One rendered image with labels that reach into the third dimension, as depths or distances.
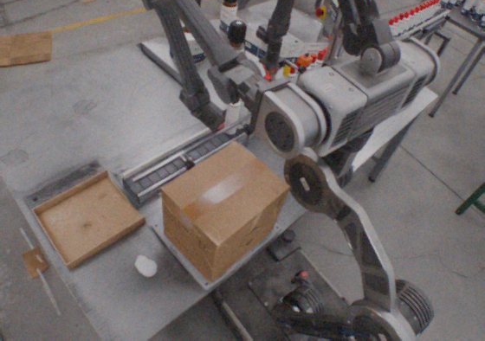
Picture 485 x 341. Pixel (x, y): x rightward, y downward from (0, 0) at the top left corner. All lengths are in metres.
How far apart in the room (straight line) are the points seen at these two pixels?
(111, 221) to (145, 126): 0.48
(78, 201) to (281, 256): 1.05
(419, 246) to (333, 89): 2.01
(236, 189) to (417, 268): 1.75
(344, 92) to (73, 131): 1.19
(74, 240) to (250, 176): 0.64
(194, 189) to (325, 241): 1.47
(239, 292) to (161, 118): 0.91
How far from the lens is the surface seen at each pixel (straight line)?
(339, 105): 0.76
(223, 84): 0.86
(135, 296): 1.22
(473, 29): 3.40
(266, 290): 1.87
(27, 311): 2.22
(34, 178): 1.54
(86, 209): 1.40
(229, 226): 1.00
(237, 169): 1.11
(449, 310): 2.59
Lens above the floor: 1.98
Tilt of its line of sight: 49 degrees down
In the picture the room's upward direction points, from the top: 11 degrees clockwise
